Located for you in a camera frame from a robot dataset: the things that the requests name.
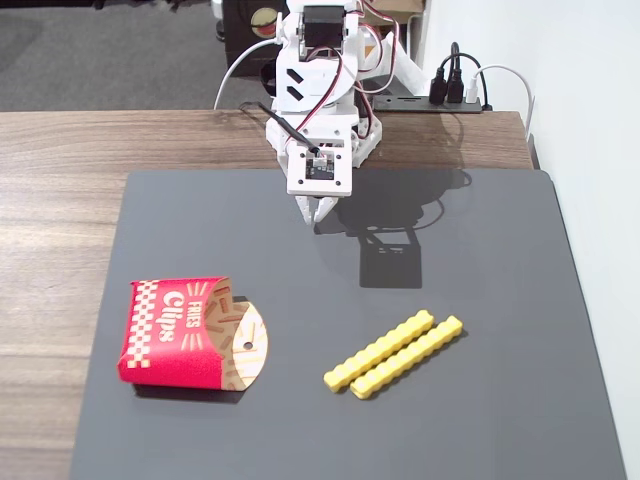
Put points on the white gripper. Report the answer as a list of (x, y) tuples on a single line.
[(313, 208)]

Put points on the yellow crinkle-cut toy fry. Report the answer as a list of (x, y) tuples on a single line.
[(380, 350), (407, 357)]

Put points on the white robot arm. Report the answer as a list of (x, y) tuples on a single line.
[(320, 65)]

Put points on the black power strip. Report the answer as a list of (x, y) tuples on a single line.
[(400, 103)]

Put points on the dark box with round sticker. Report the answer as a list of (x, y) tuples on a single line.
[(245, 40)]

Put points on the red fries carton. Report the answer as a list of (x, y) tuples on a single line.
[(170, 335)]

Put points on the dark grey mat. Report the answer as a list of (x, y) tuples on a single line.
[(350, 425)]

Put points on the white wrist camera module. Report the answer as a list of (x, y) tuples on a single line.
[(320, 170)]

